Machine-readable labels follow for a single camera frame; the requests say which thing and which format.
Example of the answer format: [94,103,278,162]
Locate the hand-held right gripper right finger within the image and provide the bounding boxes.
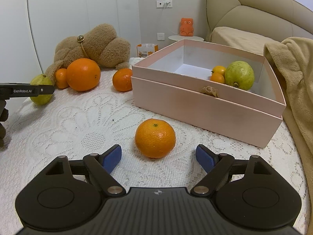
[190,144,272,196]

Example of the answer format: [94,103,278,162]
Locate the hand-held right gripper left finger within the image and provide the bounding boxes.
[45,144,124,196]

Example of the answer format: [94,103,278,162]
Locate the green guava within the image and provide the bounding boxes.
[224,61,255,90]
[30,74,54,106]

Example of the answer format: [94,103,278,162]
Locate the small orange mandarin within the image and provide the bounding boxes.
[55,68,69,89]

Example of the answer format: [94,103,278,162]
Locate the pink cardboard box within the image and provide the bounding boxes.
[131,39,286,149]

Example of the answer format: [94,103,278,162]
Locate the large orange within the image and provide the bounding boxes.
[67,58,101,92]

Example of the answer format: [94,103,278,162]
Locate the small orange kumquat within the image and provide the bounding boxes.
[210,73,225,85]

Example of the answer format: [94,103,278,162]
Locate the yellow-orange small citrus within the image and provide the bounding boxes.
[211,65,227,77]

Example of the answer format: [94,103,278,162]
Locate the brown plush toy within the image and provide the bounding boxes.
[45,24,131,84]

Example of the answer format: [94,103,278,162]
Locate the white and orange paper bag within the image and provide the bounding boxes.
[137,43,158,59]

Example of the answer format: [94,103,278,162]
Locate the beige fleece blanket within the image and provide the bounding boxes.
[264,37,313,182]

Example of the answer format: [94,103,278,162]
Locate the beige covered mattress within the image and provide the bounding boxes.
[211,26,282,54]

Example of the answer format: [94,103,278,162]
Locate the round white side table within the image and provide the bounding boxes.
[168,35,204,42]

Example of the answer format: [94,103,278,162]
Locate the orange bear figurine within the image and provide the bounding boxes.
[180,18,195,37]

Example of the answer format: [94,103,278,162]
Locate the beige upholstered headboard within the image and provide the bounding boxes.
[205,0,313,44]

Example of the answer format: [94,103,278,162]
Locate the white charging cable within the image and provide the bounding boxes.
[162,3,181,35]

